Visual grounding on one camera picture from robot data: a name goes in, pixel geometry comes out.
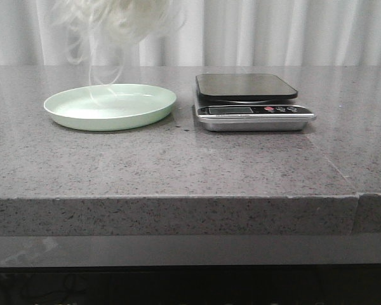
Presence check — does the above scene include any silver black kitchen scale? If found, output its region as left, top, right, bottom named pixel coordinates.
left=194, top=74, right=316, bottom=132

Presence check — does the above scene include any white vermicelli noodle bundle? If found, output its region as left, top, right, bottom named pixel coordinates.
left=53, top=1, right=186, bottom=86

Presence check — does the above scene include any white pleated curtain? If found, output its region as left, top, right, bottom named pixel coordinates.
left=0, top=1, right=381, bottom=66

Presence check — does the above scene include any light green round plate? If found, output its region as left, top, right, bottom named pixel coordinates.
left=44, top=84, right=177, bottom=132

